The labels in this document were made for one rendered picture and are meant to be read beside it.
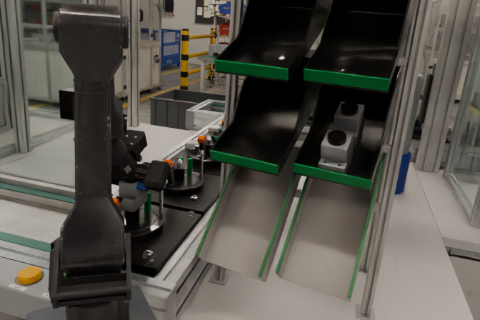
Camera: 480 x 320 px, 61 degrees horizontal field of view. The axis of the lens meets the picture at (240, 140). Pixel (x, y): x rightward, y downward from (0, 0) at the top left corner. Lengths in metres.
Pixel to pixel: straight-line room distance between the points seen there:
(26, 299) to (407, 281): 0.82
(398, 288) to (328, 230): 0.33
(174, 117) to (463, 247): 2.08
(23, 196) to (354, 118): 0.90
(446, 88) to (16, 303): 1.61
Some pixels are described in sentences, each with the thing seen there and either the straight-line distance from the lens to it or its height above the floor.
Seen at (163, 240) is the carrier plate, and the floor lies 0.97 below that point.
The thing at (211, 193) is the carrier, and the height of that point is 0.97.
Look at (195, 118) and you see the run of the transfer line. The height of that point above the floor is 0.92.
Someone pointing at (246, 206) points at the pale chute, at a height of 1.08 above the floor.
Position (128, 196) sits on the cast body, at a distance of 0.91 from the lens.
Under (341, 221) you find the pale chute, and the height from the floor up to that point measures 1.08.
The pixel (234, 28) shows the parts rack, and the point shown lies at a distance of 0.80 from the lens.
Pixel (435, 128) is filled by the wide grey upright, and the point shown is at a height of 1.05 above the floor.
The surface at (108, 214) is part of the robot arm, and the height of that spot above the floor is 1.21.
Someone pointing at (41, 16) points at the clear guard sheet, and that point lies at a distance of 1.16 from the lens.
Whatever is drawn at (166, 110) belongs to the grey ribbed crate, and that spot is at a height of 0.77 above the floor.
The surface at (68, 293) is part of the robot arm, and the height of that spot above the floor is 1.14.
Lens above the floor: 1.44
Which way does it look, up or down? 17 degrees down
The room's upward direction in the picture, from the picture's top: 4 degrees clockwise
